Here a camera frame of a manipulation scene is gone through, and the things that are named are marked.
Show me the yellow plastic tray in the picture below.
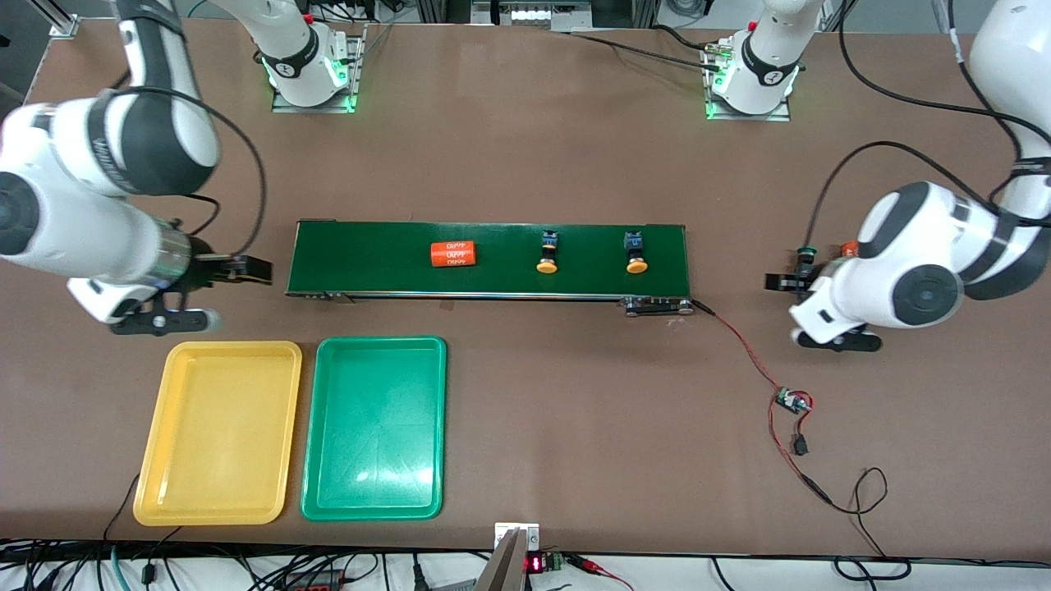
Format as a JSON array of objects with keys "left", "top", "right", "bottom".
[{"left": 133, "top": 340, "right": 304, "bottom": 527}]

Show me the green plastic tray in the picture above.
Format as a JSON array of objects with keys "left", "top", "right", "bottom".
[{"left": 301, "top": 335, "right": 448, "bottom": 523}]

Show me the green conveyor belt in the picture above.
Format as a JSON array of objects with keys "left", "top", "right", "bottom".
[{"left": 284, "top": 219, "right": 695, "bottom": 318}]

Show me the red clip lead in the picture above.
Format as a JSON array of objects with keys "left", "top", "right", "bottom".
[{"left": 567, "top": 554, "right": 635, "bottom": 591}]

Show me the silver lit control device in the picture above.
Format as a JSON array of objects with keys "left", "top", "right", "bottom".
[{"left": 468, "top": 0, "right": 596, "bottom": 32}]

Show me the grey metal pole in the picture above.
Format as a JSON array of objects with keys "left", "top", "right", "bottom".
[{"left": 475, "top": 529, "right": 526, "bottom": 591}]

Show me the red wire to conveyor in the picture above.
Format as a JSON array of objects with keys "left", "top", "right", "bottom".
[{"left": 692, "top": 299, "right": 791, "bottom": 398}]

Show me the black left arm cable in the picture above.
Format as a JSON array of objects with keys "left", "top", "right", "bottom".
[{"left": 803, "top": 0, "right": 1037, "bottom": 247}]

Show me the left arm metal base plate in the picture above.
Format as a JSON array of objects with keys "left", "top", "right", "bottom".
[{"left": 704, "top": 41, "right": 793, "bottom": 122}]

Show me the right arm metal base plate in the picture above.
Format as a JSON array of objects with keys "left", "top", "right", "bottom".
[{"left": 271, "top": 25, "right": 366, "bottom": 114}]

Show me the thin black looped cable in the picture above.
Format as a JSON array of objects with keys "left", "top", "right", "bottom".
[{"left": 828, "top": 466, "right": 912, "bottom": 580}]

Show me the thin black table cable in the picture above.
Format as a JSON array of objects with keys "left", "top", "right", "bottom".
[{"left": 102, "top": 473, "right": 142, "bottom": 544}]

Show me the black cable across table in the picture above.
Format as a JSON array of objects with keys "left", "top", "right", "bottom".
[{"left": 567, "top": 29, "right": 723, "bottom": 73}]

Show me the aluminium frame profile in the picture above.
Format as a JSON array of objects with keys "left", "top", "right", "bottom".
[{"left": 33, "top": 0, "right": 79, "bottom": 38}]

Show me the silver metal bracket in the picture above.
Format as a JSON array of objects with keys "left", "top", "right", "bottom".
[{"left": 494, "top": 522, "right": 541, "bottom": 552}]

